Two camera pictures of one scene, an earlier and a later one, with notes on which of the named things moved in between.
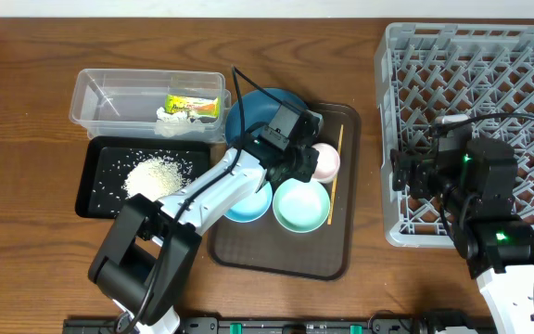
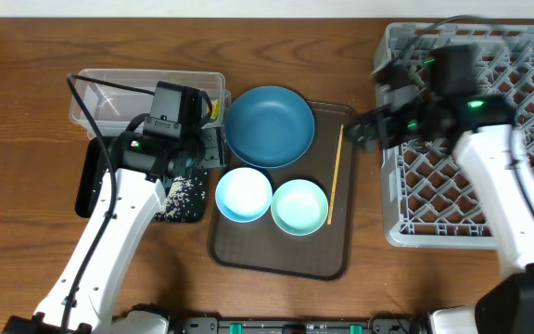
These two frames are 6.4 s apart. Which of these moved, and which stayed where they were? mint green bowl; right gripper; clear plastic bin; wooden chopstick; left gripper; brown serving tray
Moved: left gripper; right gripper
Stayed: wooden chopstick; brown serving tray; mint green bowl; clear plastic bin
